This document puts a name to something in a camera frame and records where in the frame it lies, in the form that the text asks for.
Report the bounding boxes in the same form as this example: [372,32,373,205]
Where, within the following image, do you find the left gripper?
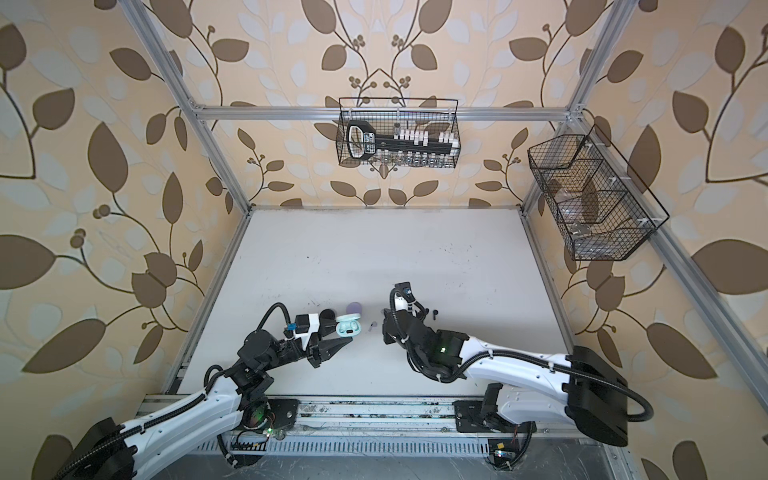
[260,320,350,376]

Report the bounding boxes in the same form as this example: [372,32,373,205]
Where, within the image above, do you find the mint green charging case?
[335,313,361,337]

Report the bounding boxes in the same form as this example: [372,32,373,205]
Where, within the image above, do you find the purple charging case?
[346,302,362,314]

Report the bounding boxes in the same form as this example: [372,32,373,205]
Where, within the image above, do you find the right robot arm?
[382,282,654,447]

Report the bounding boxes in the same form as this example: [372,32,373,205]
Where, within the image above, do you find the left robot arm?
[53,302,360,479]

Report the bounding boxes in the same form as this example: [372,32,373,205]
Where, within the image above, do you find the black tool in basket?
[337,120,461,161]

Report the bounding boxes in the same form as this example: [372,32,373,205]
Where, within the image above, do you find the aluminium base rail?
[193,396,595,458]

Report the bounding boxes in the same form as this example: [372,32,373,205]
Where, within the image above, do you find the back wire basket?
[335,95,462,169]

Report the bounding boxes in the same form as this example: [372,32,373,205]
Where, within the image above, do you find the wire basket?
[527,125,670,261]
[335,95,462,169]

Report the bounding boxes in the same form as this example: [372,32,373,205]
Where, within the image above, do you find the right wire basket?
[527,125,670,261]

